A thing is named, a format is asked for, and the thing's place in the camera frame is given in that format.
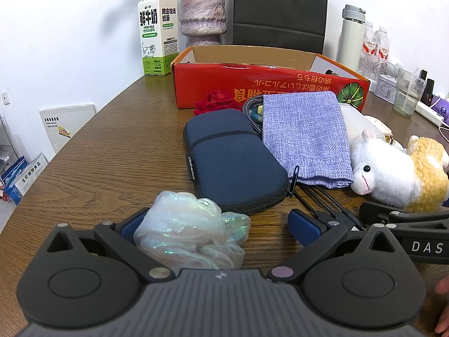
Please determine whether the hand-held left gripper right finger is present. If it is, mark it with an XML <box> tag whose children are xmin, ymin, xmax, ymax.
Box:
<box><xmin>268</xmin><ymin>209</ymin><xmax>398</xmax><ymax>283</ymax></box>

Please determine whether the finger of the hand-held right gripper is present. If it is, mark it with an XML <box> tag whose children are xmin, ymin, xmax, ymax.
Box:
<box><xmin>358</xmin><ymin>200</ymin><xmax>449</xmax><ymax>231</ymax></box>

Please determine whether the white thermos bottle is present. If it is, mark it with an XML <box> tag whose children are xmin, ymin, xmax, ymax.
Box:
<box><xmin>337</xmin><ymin>4</ymin><xmax>366</xmax><ymax>68</ymax></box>

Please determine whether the wooden desk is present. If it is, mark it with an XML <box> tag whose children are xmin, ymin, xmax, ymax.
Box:
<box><xmin>0</xmin><ymin>44</ymin><xmax>449</xmax><ymax>337</ymax></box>

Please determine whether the black multi-head charging cable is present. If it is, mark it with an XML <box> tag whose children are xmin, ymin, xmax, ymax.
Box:
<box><xmin>295</xmin><ymin>183</ymin><xmax>365</xmax><ymax>230</ymax></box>

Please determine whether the white box on floor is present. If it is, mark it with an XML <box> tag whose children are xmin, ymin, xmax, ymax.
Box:
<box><xmin>39</xmin><ymin>104</ymin><xmax>97</xmax><ymax>155</ymax></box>

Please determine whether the red cardboard box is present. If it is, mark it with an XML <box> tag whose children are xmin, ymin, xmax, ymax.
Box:
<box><xmin>171</xmin><ymin>45</ymin><xmax>371</xmax><ymax>117</ymax></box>

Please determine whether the beige round object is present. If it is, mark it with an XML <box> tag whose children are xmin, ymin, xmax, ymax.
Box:
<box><xmin>365</xmin><ymin>116</ymin><xmax>393</xmax><ymax>144</ymax></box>

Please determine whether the person's right hand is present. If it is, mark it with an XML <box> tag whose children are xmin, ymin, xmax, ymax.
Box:
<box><xmin>434</xmin><ymin>277</ymin><xmax>449</xmax><ymax>335</ymax></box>

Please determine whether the mottled purple ceramic vase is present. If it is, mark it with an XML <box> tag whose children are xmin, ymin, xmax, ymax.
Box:
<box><xmin>180</xmin><ymin>0</ymin><xmax>226</xmax><ymax>47</ymax></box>

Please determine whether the white plush alpaca toy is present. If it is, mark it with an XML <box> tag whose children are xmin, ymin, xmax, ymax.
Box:
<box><xmin>350</xmin><ymin>129</ymin><xmax>427</xmax><ymax>208</ymax></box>

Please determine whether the red fabric rose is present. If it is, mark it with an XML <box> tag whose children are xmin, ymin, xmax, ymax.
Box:
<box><xmin>193</xmin><ymin>90</ymin><xmax>246</xmax><ymax>116</ymax></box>

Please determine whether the yellow plush toy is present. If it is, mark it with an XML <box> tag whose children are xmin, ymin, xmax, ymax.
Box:
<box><xmin>407</xmin><ymin>135</ymin><xmax>449</xmax><ymax>213</ymax></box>

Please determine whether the navy zip case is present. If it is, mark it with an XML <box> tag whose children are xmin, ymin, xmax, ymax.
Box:
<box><xmin>183</xmin><ymin>109</ymin><xmax>290</xmax><ymax>215</ymax></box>

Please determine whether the blue cardboard box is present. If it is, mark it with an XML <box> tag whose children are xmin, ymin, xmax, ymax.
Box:
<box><xmin>0</xmin><ymin>156</ymin><xmax>29</xmax><ymax>205</ymax></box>

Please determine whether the milk carton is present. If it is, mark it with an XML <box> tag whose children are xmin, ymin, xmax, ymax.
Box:
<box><xmin>138</xmin><ymin>0</ymin><xmax>180</xmax><ymax>76</ymax></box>

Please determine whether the clear plastic water bottle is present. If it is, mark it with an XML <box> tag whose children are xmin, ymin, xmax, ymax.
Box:
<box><xmin>358</xmin><ymin>21</ymin><xmax>377</xmax><ymax>74</ymax></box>
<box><xmin>374</xmin><ymin>26</ymin><xmax>391</xmax><ymax>64</ymax></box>

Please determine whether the purple round object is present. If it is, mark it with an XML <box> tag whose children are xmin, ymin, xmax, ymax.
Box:
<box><xmin>433</xmin><ymin>95</ymin><xmax>449</xmax><ymax>116</ymax></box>

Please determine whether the blue-grey fabric pouch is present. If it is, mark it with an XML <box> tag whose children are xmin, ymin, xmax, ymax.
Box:
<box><xmin>262</xmin><ymin>91</ymin><xmax>354</xmax><ymax>189</ymax></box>

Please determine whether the black chair back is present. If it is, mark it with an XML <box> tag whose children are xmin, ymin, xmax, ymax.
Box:
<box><xmin>233</xmin><ymin>0</ymin><xmax>329</xmax><ymax>55</ymax></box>

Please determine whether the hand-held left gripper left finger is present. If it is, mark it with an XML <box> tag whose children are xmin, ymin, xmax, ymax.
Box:
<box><xmin>44</xmin><ymin>208</ymin><xmax>174</xmax><ymax>282</ymax></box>

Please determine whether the grey braided cable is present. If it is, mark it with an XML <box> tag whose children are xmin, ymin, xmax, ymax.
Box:
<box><xmin>242</xmin><ymin>96</ymin><xmax>267</xmax><ymax>136</ymax></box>

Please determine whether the clear glass cup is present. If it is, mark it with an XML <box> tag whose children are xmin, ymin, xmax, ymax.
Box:
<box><xmin>393</xmin><ymin>68</ymin><xmax>427</xmax><ymax>118</ymax></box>

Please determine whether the white power strip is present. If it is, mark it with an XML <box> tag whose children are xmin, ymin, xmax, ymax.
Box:
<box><xmin>416</xmin><ymin>100</ymin><xmax>448</xmax><ymax>127</ymax></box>

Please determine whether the white printed tin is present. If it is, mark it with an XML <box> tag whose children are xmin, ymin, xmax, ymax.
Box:
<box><xmin>372</xmin><ymin>74</ymin><xmax>400</xmax><ymax>104</ymax></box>

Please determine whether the iridescent white organza scrunchie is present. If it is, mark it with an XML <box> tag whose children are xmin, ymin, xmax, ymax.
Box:
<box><xmin>133</xmin><ymin>190</ymin><xmax>251</xmax><ymax>270</ymax></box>

